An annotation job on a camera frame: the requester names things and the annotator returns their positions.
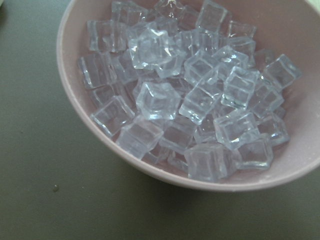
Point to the clear ice cubes pile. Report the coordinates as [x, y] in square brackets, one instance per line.
[187, 88]

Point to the pink bowl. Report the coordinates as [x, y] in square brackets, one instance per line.
[290, 27]

